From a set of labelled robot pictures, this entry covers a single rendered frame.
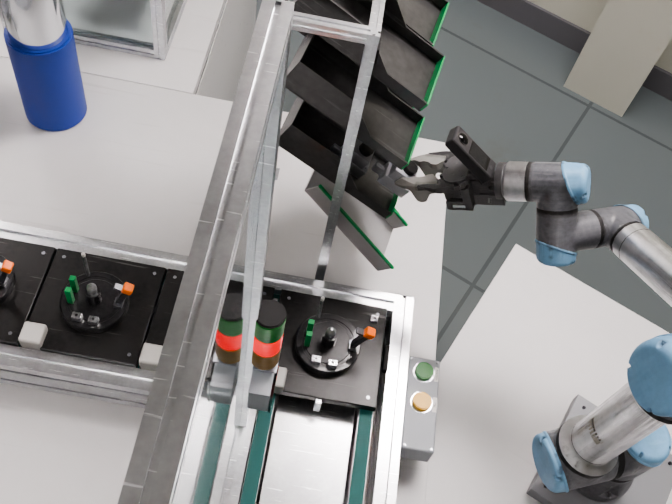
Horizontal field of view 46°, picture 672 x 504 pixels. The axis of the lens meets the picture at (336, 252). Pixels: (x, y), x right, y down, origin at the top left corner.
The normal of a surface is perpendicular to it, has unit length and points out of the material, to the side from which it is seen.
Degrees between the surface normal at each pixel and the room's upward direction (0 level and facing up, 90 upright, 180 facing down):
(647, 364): 81
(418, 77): 25
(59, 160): 0
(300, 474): 0
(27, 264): 0
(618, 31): 90
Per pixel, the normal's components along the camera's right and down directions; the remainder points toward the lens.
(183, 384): 0.13, -0.55
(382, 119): 0.52, -0.36
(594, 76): -0.54, 0.66
